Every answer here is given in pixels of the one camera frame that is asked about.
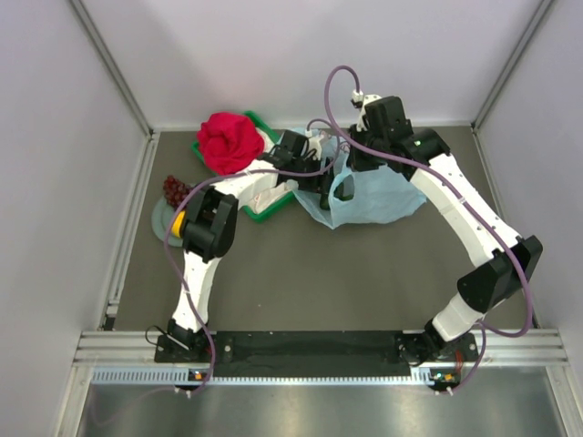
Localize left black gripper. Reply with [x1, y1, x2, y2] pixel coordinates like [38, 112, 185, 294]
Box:
[291, 155, 339, 197]

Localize light blue plastic bag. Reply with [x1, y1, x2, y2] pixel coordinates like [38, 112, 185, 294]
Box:
[286, 129, 426, 229]

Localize dark red grape bunch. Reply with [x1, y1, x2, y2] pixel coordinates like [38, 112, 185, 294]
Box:
[163, 175, 192, 210]

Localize green pepper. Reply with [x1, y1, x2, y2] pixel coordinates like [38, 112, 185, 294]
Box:
[319, 180, 332, 211]

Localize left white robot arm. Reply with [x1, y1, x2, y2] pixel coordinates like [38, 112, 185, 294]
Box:
[168, 130, 338, 361]

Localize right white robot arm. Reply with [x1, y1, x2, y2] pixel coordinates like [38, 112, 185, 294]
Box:
[349, 90, 543, 361]

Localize white cloth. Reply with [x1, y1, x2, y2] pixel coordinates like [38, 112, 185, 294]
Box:
[239, 156, 292, 215]

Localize red cloth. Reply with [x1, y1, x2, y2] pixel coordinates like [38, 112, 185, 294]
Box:
[197, 112, 265, 175]

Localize green plastic tray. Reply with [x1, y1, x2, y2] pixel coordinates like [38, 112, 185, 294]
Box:
[189, 110, 295, 224]

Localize orange fruit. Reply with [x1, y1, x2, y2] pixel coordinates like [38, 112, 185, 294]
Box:
[170, 210, 185, 239]

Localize grey-green plate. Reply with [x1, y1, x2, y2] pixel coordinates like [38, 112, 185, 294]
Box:
[150, 197, 175, 241]

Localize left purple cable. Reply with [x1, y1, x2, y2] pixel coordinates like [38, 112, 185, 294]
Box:
[162, 118, 341, 395]

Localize purple cable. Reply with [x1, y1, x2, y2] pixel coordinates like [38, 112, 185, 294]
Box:
[322, 66, 533, 393]
[162, 118, 341, 395]

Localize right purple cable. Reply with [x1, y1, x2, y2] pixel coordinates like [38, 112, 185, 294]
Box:
[322, 66, 533, 393]

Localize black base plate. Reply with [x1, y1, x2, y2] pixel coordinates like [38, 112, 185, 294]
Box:
[153, 328, 479, 377]

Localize aluminium frame rail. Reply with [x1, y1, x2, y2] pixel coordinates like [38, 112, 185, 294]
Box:
[73, 329, 568, 390]

